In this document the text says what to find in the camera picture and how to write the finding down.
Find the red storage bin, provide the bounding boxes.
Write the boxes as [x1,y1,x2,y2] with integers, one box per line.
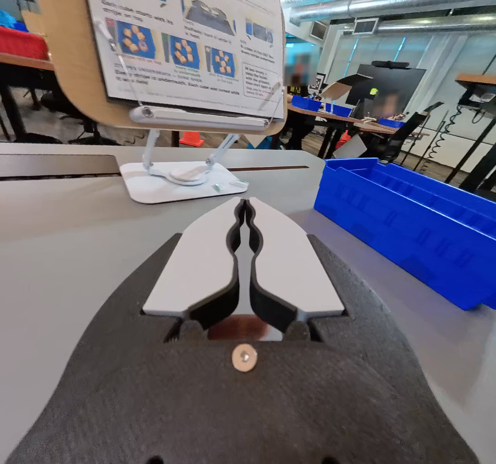
[0,26,50,61]

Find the grey leaning panel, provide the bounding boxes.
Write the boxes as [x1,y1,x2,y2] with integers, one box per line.
[332,135,367,159]

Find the wooden document stand white base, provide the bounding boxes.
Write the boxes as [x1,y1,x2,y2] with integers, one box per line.
[30,0,288,205]

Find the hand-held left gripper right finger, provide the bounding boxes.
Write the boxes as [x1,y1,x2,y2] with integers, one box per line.
[246,196,346,323]

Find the cardboard box flap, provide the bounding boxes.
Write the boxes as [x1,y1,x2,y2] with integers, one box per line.
[321,74,354,104]

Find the black monitor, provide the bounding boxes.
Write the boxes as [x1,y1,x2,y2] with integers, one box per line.
[345,64,428,119]

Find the grey desk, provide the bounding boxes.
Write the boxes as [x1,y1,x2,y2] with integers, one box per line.
[0,142,496,464]

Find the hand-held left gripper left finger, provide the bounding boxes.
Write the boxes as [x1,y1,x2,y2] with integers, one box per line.
[142,196,247,321]

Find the dark desk cable cover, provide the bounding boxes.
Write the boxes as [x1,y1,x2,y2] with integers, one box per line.
[0,154,121,181]

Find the wood-edged background desk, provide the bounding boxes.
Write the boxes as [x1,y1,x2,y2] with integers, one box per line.
[287,103,431,150]
[446,72,496,201]

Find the black office chair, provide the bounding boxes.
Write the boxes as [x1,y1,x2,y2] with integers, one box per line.
[370,101,445,164]

